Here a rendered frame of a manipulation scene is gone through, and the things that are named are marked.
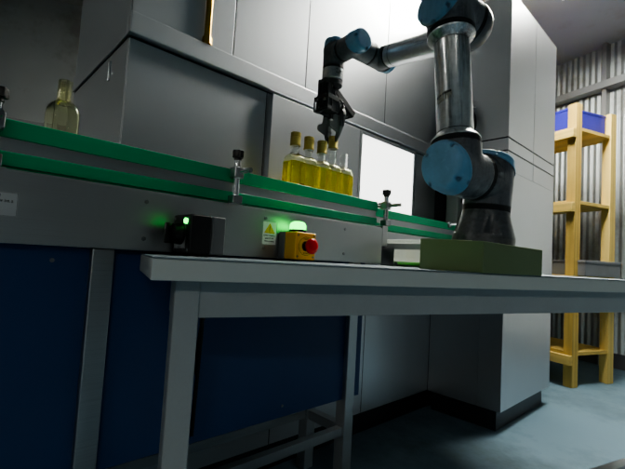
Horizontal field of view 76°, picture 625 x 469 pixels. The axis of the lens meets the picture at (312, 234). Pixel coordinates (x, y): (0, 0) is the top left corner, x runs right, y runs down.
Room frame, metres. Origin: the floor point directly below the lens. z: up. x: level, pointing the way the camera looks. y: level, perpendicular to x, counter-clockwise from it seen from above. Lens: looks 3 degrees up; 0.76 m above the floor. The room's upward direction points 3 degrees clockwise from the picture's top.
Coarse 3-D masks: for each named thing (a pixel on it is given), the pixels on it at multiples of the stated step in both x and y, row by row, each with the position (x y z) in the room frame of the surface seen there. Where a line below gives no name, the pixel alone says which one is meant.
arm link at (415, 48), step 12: (492, 24) 1.00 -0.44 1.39; (420, 36) 1.18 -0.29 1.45; (480, 36) 1.00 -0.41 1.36; (384, 48) 1.30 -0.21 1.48; (396, 48) 1.26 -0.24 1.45; (408, 48) 1.22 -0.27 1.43; (420, 48) 1.18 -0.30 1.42; (372, 60) 1.33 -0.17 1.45; (384, 60) 1.31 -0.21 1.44; (396, 60) 1.28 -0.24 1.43; (408, 60) 1.25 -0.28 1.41; (384, 72) 1.39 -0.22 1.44
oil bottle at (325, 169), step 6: (318, 162) 1.32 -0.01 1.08; (324, 162) 1.33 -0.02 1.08; (324, 168) 1.32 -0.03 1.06; (330, 168) 1.34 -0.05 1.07; (318, 174) 1.32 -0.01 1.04; (324, 174) 1.32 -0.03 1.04; (330, 174) 1.34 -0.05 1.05; (318, 180) 1.32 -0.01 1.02; (324, 180) 1.32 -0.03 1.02; (330, 180) 1.34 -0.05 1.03; (318, 186) 1.32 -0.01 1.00; (324, 186) 1.32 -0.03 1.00; (330, 186) 1.35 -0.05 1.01
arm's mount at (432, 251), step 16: (432, 240) 1.01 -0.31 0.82; (448, 240) 0.96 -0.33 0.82; (464, 240) 0.92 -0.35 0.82; (432, 256) 1.01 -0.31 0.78; (448, 256) 0.96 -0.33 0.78; (464, 256) 0.92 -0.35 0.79; (480, 256) 0.88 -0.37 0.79; (496, 256) 0.89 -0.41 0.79; (512, 256) 0.92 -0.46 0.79; (528, 256) 0.94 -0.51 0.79; (480, 272) 0.88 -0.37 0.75; (496, 272) 0.89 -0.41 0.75; (512, 272) 0.92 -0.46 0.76; (528, 272) 0.94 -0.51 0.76
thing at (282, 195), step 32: (32, 128) 0.68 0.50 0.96; (32, 160) 0.69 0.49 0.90; (64, 160) 0.72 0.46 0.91; (96, 160) 0.76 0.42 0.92; (128, 160) 0.80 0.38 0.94; (160, 160) 0.84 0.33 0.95; (192, 160) 0.89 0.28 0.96; (192, 192) 0.89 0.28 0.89; (224, 192) 0.95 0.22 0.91; (256, 192) 1.01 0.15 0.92; (288, 192) 1.08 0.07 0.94; (320, 192) 1.17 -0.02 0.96
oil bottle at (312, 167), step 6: (306, 156) 1.30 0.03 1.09; (306, 162) 1.28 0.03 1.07; (312, 162) 1.29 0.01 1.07; (306, 168) 1.28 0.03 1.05; (312, 168) 1.29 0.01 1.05; (318, 168) 1.31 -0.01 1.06; (306, 174) 1.28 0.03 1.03; (312, 174) 1.29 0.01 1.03; (306, 180) 1.28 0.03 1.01; (312, 180) 1.29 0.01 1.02; (312, 186) 1.29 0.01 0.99
